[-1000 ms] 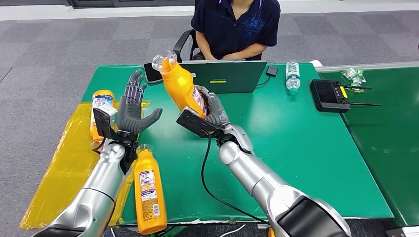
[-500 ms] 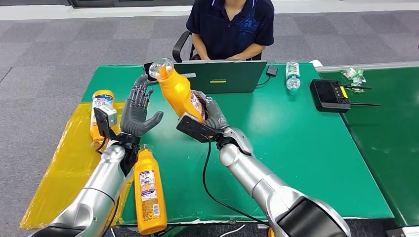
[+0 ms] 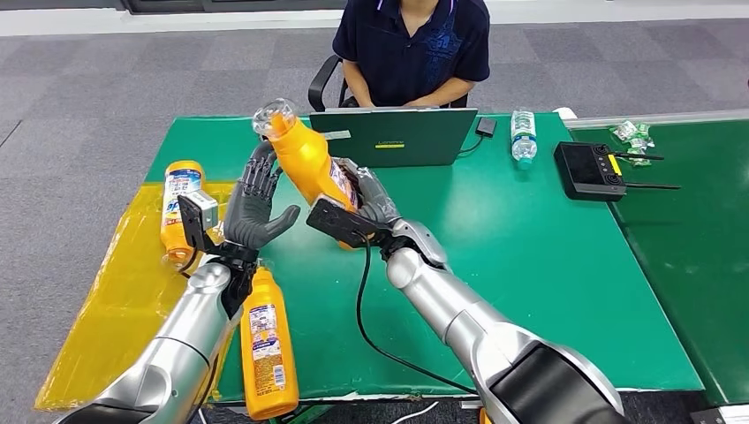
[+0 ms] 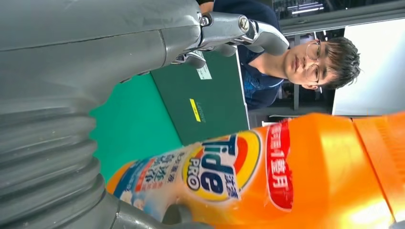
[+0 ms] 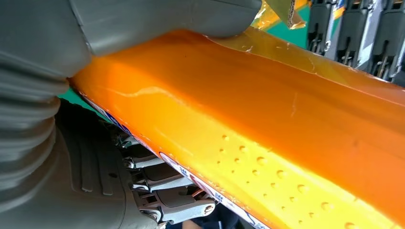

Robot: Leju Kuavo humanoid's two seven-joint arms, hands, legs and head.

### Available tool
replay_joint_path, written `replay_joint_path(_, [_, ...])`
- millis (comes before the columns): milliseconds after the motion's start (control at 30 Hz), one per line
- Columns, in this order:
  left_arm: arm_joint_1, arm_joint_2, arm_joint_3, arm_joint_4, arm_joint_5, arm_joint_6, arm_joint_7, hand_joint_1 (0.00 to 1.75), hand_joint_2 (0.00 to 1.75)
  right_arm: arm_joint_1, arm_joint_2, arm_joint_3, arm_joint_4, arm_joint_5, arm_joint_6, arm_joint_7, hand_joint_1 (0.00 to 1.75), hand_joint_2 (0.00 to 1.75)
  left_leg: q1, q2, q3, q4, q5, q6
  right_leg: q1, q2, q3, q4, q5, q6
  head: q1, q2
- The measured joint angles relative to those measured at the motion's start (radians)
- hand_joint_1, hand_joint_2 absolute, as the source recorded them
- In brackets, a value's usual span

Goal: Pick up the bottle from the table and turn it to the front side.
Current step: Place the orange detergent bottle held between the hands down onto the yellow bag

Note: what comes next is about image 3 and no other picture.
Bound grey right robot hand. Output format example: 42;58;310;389
339;157;405;227

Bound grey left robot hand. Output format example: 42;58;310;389
223;140;302;252

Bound orange bottle with back label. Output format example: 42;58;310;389
252;97;367;253
239;266;300;422

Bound orange bottle with blue front label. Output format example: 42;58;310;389
159;160;208;271

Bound clear plastic water bottle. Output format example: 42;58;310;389
510;108;539;172

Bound dark green laptop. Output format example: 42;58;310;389
308;107;480;170

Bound black office chair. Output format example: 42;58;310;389
307;54;471;113

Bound person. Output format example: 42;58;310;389
332;0;491;110

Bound yellow plastic sheet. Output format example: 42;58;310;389
34;181;248;412

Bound black remote controller with antennas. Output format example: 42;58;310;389
553;141;682;204

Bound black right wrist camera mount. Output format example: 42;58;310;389
306;195;394;251

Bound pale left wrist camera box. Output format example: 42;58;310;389
186;189;220;228

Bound black left camera bracket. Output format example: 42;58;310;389
177;194;237;260

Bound thin black adapter cable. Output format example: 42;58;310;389
458;134;486;157

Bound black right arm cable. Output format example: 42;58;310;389
354;233;479;398

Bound white floor cable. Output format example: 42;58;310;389
390;400;441;424

